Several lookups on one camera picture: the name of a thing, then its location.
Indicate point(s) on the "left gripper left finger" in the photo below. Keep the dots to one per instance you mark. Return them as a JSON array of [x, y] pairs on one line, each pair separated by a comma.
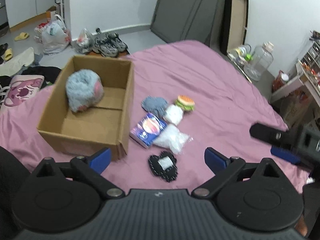
[[93, 165]]

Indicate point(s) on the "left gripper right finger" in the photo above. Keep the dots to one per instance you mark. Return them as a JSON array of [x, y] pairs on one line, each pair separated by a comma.
[[222, 166]]

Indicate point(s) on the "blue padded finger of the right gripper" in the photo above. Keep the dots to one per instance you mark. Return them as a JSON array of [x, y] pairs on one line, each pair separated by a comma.
[[285, 155]]

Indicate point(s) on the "blue planet tissue pack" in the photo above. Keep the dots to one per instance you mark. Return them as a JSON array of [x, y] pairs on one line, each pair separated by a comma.
[[147, 130]]

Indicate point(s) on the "clear bag white stuffing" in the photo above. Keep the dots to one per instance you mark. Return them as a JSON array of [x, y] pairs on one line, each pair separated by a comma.
[[173, 139]]

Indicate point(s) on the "plush hamburger toy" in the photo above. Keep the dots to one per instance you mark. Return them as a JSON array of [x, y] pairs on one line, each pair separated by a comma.
[[185, 103]]

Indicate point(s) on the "grey pink plush toy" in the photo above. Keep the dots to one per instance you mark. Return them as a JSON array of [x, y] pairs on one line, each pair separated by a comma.
[[84, 89]]

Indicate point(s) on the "white soft packet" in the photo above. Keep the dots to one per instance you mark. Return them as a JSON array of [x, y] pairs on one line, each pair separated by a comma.
[[173, 115]]

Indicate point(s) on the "brown cardboard box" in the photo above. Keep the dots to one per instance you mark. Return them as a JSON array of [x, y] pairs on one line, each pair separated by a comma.
[[90, 107]]

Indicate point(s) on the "black fabric patch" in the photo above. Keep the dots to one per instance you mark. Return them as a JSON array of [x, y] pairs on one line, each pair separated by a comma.
[[163, 166]]

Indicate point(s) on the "red snack jar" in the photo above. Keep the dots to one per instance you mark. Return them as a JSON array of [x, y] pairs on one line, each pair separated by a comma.
[[280, 81]]

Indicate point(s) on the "white drawer shelf unit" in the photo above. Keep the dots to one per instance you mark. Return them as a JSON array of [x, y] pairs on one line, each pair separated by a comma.
[[297, 102]]

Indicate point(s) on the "pink bed sheet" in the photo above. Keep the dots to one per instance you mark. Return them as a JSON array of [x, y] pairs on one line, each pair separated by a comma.
[[226, 105]]

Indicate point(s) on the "blue denim fabric patch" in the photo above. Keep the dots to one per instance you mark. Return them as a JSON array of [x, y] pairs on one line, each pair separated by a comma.
[[155, 105]]

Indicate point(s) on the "large clear water jug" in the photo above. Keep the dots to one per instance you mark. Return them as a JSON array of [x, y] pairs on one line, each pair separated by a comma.
[[261, 59]]

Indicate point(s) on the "black clothing pile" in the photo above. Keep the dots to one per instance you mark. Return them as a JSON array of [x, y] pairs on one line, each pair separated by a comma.
[[50, 75]]

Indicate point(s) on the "pink cartoon cushion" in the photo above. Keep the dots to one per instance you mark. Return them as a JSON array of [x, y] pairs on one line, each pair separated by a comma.
[[20, 89]]

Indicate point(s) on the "grey sneaker front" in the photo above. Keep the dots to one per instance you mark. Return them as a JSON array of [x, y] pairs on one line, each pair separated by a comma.
[[104, 48]]

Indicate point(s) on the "clear plastic trash bag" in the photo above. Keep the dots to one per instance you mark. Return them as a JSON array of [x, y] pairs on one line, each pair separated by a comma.
[[84, 42]]

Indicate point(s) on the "white floor towel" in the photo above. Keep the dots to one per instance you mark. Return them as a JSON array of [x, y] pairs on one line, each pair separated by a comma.
[[15, 64]]

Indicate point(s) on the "white plastic shopping bag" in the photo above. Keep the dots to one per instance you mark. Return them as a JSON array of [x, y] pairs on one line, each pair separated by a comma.
[[54, 36]]

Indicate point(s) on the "yellow slipper near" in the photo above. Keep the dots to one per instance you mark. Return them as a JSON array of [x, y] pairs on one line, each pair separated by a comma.
[[8, 54]]

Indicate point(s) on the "yellow slipper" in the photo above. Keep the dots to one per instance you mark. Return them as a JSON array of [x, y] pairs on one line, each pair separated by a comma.
[[8, 54], [21, 36]]

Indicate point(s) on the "yellow slipper far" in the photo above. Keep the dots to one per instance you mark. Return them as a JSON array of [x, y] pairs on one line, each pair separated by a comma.
[[21, 36]]

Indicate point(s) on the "black slipper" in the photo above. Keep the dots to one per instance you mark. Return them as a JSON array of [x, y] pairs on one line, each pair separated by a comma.
[[3, 48]]

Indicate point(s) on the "wooden framed board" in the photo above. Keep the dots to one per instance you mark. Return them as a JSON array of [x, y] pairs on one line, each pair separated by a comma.
[[234, 25]]

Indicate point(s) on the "dark grey wardrobe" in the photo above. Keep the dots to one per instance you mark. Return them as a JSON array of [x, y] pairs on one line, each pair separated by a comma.
[[178, 20]]

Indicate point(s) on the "white kitchen cabinet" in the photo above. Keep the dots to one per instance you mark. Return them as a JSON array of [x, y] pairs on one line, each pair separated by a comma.
[[27, 2]]

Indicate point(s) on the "grey sneaker near wall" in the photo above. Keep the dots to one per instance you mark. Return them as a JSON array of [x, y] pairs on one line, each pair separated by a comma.
[[114, 40]]

